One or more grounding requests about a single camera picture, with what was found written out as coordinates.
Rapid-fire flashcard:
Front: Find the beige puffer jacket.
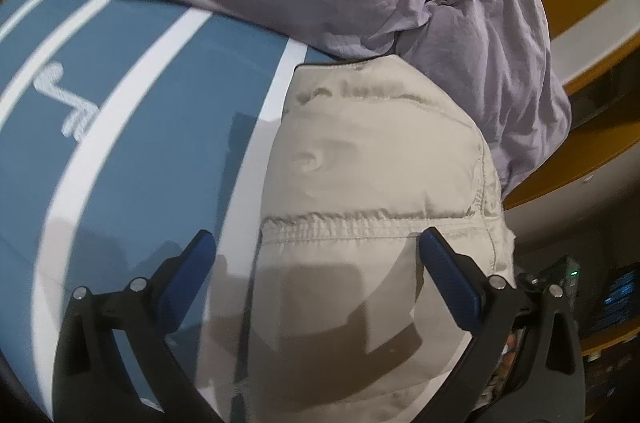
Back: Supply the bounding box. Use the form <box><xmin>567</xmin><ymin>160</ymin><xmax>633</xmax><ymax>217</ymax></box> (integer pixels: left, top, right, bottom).
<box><xmin>196</xmin><ymin>54</ymin><xmax>518</xmax><ymax>423</ymax></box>

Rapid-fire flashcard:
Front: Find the blue white striped bedsheet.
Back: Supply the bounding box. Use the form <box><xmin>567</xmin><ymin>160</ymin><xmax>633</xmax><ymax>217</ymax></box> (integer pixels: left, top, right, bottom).
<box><xmin>1</xmin><ymin>0</ymin><xmax>324</xmax><ymax>422</ymax></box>

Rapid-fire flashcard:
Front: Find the wooden bed frame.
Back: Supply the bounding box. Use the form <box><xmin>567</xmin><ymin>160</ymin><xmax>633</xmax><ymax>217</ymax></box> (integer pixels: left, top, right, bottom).
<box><xmin>506</xmin><ymin>0</ymin><xmax>639</xmax><ymax>208</ymax></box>

